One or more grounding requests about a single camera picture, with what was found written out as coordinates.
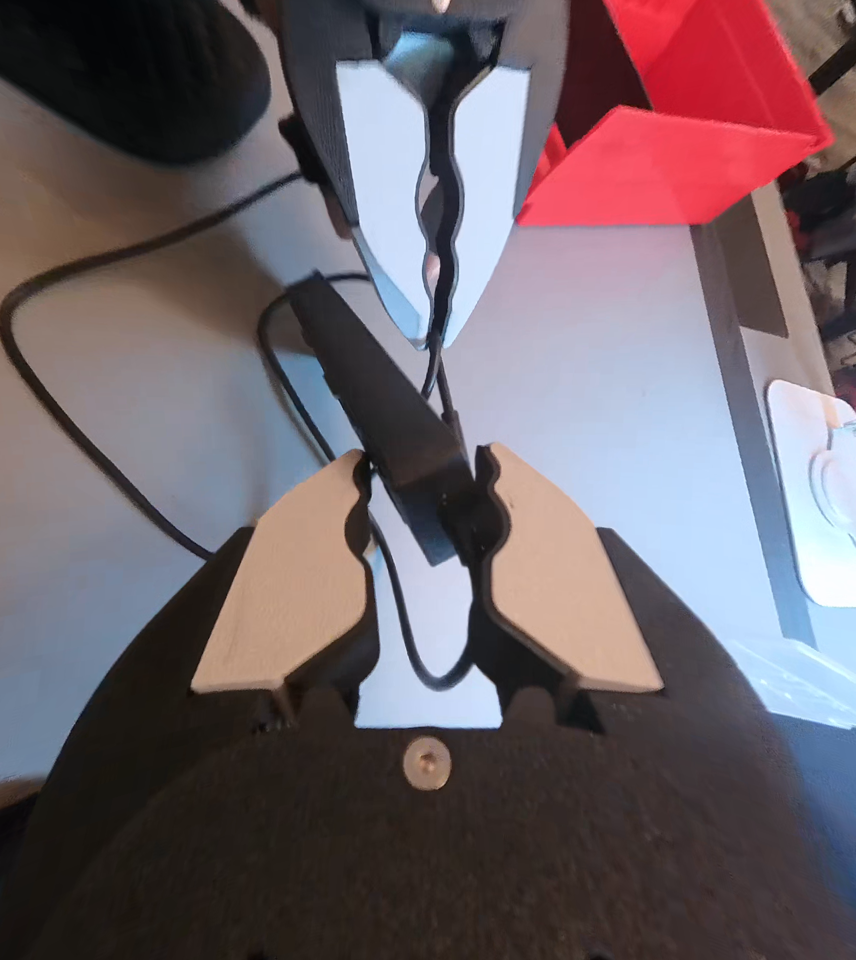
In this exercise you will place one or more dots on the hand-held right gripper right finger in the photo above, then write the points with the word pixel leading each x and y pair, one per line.
pixel 570 600

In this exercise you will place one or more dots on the small red plastic bin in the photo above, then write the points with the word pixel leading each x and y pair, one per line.
pixel 660 172

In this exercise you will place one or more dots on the black usb hub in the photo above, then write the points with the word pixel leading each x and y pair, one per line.
pixel 390 420

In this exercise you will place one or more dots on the black wrist rest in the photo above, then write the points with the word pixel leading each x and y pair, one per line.
pixel 135 75

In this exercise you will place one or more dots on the white document stand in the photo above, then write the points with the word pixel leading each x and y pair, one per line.
pixel 810 525

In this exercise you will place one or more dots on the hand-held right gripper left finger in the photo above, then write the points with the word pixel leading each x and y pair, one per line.
pixel 285 592

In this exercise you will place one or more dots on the clear plastic bin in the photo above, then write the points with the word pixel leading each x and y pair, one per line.
pixel 810 682

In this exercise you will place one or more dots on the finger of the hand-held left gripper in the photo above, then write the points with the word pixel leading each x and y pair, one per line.
pixel 379 172
pixel 491 172

